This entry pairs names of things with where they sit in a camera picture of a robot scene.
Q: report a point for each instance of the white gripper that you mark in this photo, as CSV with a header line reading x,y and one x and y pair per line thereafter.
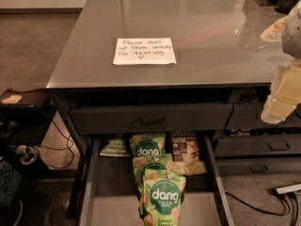
x,y
293,35

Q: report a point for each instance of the green jalapeno chip bag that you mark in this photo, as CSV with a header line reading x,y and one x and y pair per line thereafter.
x,y
114,146

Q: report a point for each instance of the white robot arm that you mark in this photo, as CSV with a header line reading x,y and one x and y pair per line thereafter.
x,y
287,30

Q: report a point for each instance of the top right drawer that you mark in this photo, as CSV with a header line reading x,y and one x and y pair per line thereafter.
x,y
248,116

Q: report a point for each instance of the right middle drawer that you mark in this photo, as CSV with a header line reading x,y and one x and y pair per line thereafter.
x,y
258,145

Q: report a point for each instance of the right bottom drawer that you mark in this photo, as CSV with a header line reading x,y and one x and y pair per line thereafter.
x,y
259,165

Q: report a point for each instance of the dark grey drawer cabinet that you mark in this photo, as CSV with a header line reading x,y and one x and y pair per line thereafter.
x,y
220,59

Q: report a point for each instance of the brown cracker snack bag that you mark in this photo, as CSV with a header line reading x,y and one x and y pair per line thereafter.
x,y
186,153

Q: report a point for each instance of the middle green Dang chip bag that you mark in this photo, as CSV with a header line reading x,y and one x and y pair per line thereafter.
x,y
153,162

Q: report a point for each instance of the green dang chip bag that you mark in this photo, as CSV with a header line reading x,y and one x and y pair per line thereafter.
x,y
148,144
162,197
153,162

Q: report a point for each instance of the rear green Dang chip bag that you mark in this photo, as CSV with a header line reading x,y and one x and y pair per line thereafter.
x,y
148,144

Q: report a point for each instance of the front green Dang chip bag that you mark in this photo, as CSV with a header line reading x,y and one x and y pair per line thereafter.
x,y
162,197

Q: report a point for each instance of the top left drawer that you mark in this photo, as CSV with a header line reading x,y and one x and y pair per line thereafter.
x,y
90,120

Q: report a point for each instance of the open middle drawer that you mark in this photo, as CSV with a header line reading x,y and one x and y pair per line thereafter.
x,y
111,194

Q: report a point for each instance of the grey power strip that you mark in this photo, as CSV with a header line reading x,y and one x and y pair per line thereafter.
x,y
287,189

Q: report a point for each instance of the white handwritten paper note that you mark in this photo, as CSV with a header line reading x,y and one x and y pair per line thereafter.
x,y
144,51

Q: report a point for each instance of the black side cart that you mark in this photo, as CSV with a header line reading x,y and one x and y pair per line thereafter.
x,y
25,123

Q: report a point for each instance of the round metal caster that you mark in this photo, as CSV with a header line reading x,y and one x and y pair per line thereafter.
x,y
26,155

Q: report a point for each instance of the tan sticky note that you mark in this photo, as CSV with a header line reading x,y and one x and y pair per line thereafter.
x,y
13,99

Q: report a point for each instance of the dark plastic crate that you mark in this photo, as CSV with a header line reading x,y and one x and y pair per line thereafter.
x,y
10,180

